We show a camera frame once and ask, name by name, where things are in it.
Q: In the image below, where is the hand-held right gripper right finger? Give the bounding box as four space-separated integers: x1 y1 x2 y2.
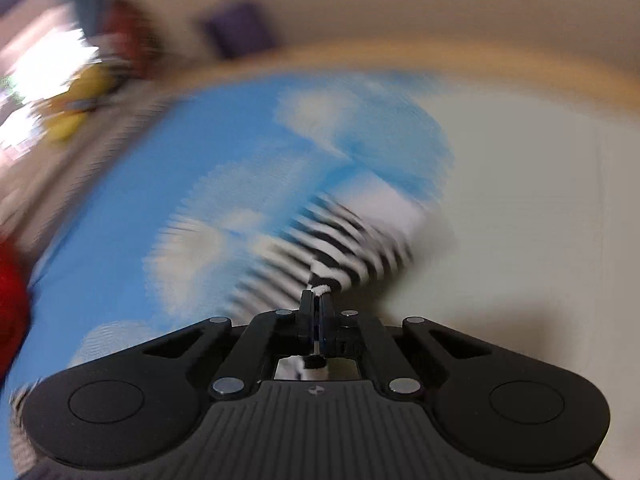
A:
318 293 501 401

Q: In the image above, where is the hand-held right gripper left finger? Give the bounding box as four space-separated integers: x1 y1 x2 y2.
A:
142 290 317 401

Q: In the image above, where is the black white striped garment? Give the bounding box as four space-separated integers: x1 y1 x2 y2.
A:
145 192 417 382

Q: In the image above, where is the blue cloud print bed sheet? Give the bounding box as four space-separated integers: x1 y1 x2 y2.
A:
7 57 640 480

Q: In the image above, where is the red cloth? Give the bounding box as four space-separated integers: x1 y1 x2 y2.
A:
0 237 33 381

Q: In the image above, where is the purple object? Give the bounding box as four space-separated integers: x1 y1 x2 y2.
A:
200 2 277 59

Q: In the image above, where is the grey white cloth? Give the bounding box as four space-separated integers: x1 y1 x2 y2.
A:
7 385 43 478

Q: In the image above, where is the yellow object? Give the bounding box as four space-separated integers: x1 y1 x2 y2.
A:
46 64 117 145

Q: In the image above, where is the dark red object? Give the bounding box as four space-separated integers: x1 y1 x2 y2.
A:
99 0 167 81

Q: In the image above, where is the wooden bed frame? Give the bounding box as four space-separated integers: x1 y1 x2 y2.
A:
150 42 640 128

